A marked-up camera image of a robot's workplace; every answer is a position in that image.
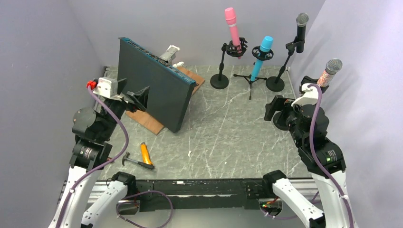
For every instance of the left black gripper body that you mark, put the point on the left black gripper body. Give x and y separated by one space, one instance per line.
131 106

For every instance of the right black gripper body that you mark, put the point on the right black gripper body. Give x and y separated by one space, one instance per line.
290 118

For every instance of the dark grey rack unit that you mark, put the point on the dark grey rack unit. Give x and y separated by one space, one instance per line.
170 90

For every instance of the black tripod shock-mount stand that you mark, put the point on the black tripod shock-mount stand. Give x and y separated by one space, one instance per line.
247 78

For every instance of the blue microphone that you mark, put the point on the blue microphone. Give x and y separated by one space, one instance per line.
261 54

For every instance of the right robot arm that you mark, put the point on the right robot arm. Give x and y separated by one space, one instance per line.
324 160

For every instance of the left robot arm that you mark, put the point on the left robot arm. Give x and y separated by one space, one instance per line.
92 129

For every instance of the round-base stand black mic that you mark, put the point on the round-base stand black mic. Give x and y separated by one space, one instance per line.
275 83

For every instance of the round-base stand glitter mic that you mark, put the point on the round-base stand glitter mic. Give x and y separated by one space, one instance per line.
307 82

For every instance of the glitter microphone silver grille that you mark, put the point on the glitter microphone silver grille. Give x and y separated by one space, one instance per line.
332 67

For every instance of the black microphone silver grille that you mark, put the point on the black microphone silver grille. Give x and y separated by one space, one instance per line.
301 21

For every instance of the pink microphone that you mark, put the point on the pink microphone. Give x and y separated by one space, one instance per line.
231 20

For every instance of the wooden board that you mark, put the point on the wooden board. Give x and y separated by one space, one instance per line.
150 123

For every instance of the orange utility knife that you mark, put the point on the orange utility knife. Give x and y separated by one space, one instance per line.
145 154

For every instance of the small black hammer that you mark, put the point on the small black hammer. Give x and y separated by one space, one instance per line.
126 158

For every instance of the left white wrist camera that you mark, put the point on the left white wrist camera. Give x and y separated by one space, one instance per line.
107 87

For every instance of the silver white bracket stand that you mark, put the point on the silver white bracket stand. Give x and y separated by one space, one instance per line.
169 55

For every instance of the round-base stand with shock mount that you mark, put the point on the round-base stand with shock mount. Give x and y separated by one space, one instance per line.
219 80

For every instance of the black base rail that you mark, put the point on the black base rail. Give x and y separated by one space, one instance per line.
152 195

